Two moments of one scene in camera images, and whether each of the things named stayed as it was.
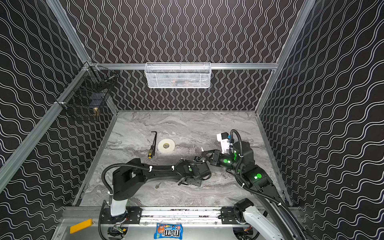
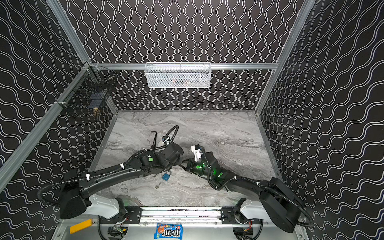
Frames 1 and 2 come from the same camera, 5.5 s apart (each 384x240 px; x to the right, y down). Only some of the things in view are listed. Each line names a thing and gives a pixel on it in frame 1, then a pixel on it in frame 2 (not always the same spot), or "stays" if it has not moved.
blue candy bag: [169, 230] stays
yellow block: [79, 226] stays
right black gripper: [212, 157] → [191, 165]
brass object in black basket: [96, 112] stays
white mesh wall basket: [177, 75] stays
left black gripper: [190, 181] → [176, 153]
